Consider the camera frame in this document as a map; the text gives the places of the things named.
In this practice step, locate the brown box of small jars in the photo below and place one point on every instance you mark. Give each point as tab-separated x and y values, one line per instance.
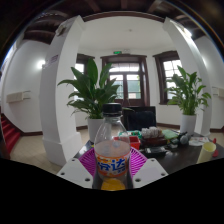
153	140

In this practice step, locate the leafy plant in white pot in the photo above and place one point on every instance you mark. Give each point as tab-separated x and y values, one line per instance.
188	96
93	93

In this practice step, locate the glowing wall lamp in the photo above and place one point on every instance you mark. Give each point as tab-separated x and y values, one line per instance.
40	64

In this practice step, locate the green exit sign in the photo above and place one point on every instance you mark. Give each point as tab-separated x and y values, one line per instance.
117	52

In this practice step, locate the white printed booklet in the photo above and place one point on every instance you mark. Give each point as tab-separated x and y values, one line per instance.
198	141

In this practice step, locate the orange soda plastic bottle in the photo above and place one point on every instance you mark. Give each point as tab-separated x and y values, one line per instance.
111	166

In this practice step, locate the red carpeted stairs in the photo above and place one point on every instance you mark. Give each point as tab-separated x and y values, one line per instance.
9	131

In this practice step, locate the paper notice on pillar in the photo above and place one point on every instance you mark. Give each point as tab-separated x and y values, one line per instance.
51	61

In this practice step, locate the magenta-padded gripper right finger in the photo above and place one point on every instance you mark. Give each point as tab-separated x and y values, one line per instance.
150	171

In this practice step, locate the dark-framed window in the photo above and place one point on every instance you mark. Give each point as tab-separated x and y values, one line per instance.
80	68
171	70

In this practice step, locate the green folded cloth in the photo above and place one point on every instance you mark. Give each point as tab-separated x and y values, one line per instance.
170	134

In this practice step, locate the white wall-mounted unit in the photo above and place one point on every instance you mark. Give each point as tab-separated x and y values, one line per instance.
15	97
218	91

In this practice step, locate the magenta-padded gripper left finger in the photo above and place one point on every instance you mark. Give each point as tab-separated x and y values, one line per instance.
74	171

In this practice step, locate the pillar-mounted emergency light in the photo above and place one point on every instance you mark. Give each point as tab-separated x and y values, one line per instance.
61	30
187	32

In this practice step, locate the black chair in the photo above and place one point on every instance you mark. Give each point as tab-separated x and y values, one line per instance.
141	119

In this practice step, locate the dark wooden double door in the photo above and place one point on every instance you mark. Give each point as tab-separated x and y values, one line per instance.
133	86

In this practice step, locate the flat round red coaster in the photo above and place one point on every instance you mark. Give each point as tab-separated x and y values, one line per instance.
216	153

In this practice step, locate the green flat package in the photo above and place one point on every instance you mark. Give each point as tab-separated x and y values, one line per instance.
135	133

